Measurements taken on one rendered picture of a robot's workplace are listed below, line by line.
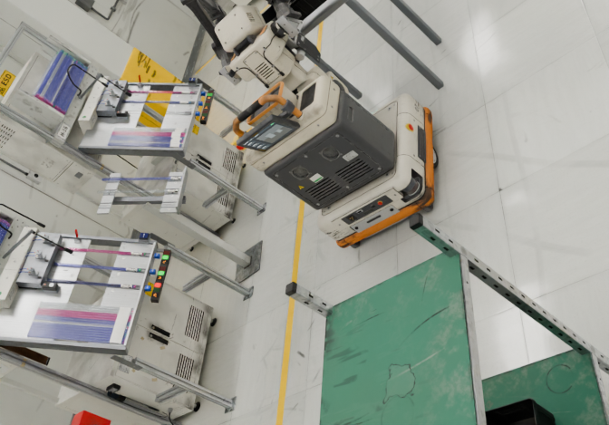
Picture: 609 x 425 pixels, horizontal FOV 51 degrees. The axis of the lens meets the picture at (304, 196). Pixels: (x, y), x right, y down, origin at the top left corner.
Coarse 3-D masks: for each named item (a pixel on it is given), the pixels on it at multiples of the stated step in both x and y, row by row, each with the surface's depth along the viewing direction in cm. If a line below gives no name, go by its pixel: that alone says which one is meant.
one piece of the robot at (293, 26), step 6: (282, 18) 299; (288, 18) 300; (294, 18) 304; (282, 24) 301; (288, 24) 300; (294, 24) 301; (300, 24) 305; (288, 30) 302; (294, 30) 302; (294, 36) 304
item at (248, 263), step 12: (144, 204) 391; (156, 204) 392; (156, 216) 395; (168, 216) 395; (180, 216) 402; (180, 228) 403; (192, 228) 404; (204, 240) 410; (216, 240) 414; (228, 252) 418; (240, 252) 425; (252, 252) 433; (240, 264) 426; (252, 264) 424; (240, 276) 427
